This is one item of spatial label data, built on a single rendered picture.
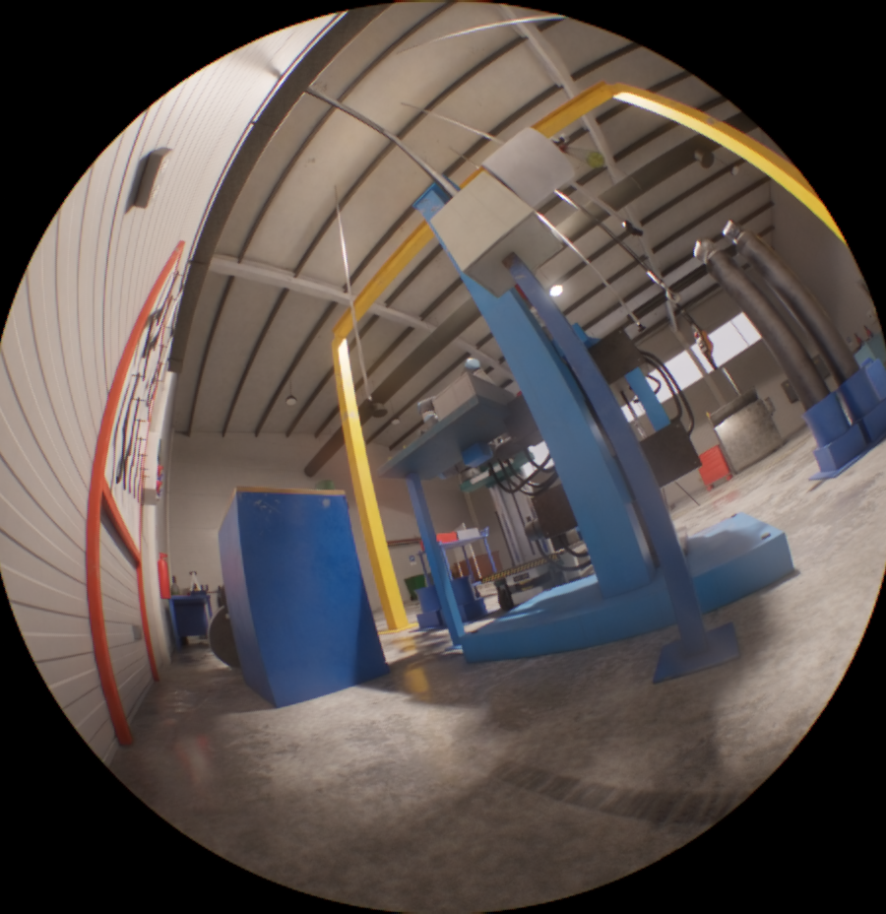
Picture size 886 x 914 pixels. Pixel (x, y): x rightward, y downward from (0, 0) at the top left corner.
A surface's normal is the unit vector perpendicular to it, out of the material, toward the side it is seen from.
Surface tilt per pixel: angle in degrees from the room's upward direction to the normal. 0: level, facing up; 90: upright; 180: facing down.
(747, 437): 90
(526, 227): 180
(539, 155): 146
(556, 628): 90
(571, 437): 90
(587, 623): 90
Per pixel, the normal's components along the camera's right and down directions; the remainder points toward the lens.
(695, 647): -0.68, -0.08
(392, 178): 0.36, 0.89
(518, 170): -0.24, 0.61
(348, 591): 0.68, -0.45
